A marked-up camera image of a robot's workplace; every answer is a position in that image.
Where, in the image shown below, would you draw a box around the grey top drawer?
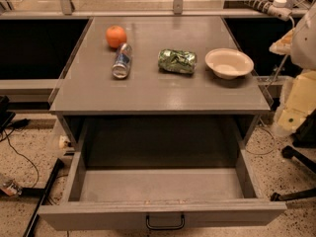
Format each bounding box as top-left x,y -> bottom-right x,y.
39,116 -> 286,230

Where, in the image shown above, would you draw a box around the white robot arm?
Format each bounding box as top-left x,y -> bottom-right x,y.
269,5 -> 316,137

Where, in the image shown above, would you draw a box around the black chair base legs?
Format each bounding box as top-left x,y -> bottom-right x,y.
270,145 -> 316,202

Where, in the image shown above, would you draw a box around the white paper bowl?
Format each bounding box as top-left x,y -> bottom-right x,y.
204,48 -> 254,80

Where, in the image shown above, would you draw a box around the white power strip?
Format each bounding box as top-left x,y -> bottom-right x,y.
238,0 -> 291,21

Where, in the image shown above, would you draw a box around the crushed green chip bag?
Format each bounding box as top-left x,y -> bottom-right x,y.
158,49 -> 198,75

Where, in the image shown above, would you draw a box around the grey cabinet desk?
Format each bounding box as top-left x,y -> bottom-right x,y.
47,15 -> 275,170

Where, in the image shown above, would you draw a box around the blue silver soda can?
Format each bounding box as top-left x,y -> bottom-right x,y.
112,42 -> 132,79

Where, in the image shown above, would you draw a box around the orange fruit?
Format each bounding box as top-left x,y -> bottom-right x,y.
106,26 -> 127,48

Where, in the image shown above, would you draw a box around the black floor stand bar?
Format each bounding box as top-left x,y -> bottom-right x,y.
22,159 -> 64,237

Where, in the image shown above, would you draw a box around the white power cord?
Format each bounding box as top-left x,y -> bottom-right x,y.
245,15 -> 297,156

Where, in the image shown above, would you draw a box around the black drawer handle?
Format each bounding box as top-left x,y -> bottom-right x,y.
145,214 -> 186,231

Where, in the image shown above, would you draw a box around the black floor cable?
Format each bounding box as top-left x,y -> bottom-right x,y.
0,125 -> 40,190

